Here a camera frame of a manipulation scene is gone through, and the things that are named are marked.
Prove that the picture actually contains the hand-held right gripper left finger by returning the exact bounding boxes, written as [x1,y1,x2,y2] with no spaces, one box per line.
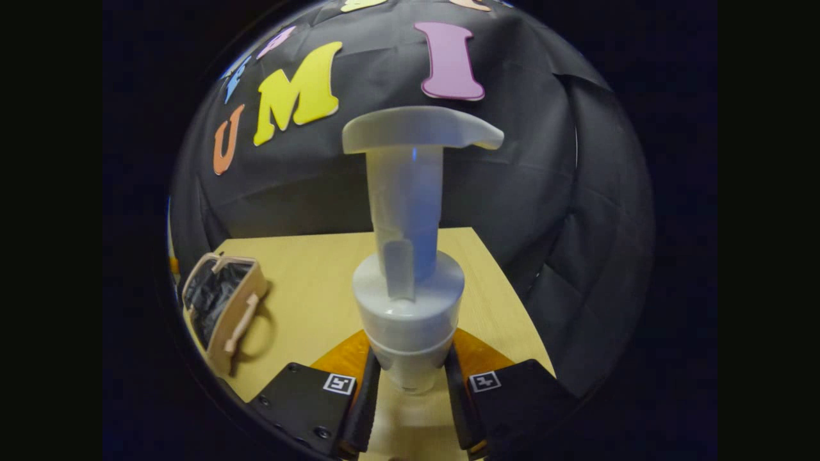
[249,330,382,459]

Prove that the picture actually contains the white pump bottle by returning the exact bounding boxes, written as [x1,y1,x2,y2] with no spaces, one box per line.
[341,106,505,395]

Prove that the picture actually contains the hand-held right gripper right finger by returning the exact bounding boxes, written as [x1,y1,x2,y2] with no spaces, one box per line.
[445,328,581,458]

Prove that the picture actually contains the small pink suitcase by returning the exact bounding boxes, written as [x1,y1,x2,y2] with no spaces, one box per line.
[181,252,270,379]

